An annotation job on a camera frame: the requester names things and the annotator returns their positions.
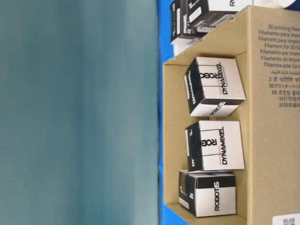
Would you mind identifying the black white box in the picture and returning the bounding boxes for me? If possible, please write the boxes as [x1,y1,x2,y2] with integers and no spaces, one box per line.
[184,57,246,117]
[187,0,252,33]
[185,120,245,173]
[170,0,211,45]
[179,170,236,218]

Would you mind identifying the brown cardboard box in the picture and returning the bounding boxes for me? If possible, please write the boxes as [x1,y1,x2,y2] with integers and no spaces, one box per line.
[161,6,300,225]

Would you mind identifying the black white box in tray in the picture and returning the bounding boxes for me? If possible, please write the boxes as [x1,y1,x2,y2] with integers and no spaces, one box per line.
[170,0,211,45]

